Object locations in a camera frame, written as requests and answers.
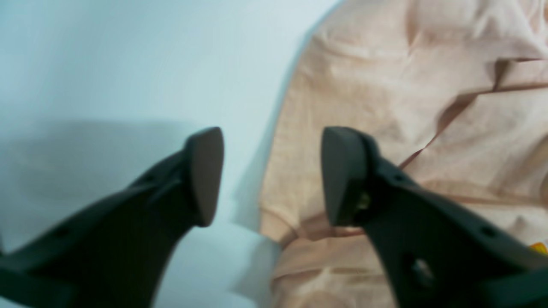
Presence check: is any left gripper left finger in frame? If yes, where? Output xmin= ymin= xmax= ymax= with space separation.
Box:
xmin=0 ymin=127 xmax=224 ymax=308

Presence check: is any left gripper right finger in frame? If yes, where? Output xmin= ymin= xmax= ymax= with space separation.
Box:
xmin=321 ymin=126 xmax=548 ymax=308

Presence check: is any peach T-shirt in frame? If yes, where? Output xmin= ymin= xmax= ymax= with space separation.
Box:
xmin=260 ymin=0 xmax=547 ymax=308

